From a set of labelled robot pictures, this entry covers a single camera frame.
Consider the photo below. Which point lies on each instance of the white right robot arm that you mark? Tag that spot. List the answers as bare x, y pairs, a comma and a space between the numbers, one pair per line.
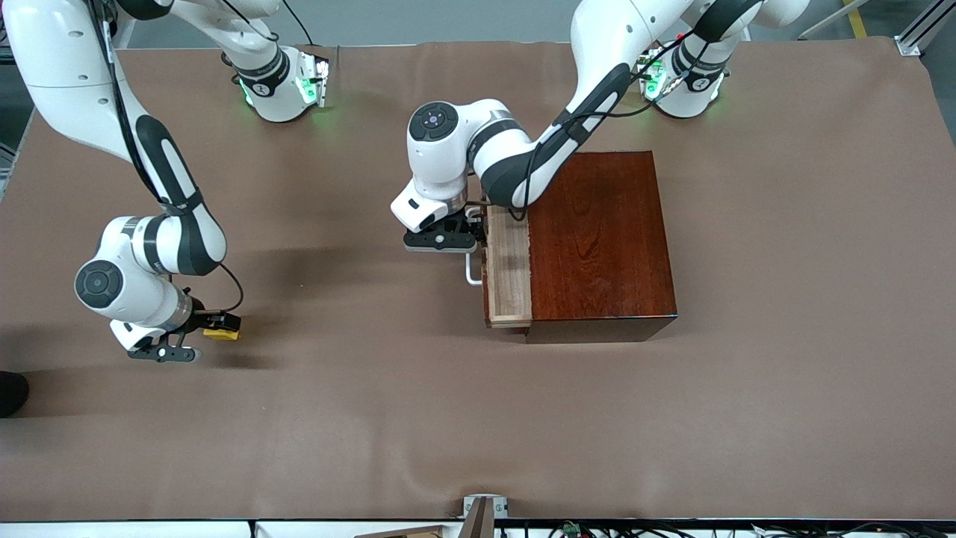
75, 90

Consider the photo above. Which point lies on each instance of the dark wooden cabinet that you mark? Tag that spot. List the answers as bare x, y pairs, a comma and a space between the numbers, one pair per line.
597, 239

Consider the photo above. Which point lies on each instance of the aluminium frame profile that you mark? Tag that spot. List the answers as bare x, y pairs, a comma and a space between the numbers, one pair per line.
922, 26

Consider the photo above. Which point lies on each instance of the yellow block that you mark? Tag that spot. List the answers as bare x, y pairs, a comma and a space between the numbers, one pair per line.
222, 335

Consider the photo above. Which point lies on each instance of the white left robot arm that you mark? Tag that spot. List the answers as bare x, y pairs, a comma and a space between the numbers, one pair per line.
448, 164

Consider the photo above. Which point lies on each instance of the small metal bracket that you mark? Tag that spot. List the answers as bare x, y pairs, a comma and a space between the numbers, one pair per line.
485, 502

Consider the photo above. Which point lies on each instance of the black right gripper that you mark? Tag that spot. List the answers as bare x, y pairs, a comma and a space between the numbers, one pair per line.
199, 316

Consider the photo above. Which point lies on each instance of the yellow floor tape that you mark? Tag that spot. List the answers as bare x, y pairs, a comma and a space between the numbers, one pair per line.
857, 19

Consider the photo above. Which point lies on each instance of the black round object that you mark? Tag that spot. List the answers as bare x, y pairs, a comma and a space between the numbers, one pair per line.
11, 394

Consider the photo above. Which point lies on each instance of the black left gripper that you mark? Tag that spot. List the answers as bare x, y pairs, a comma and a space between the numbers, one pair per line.
457, 219

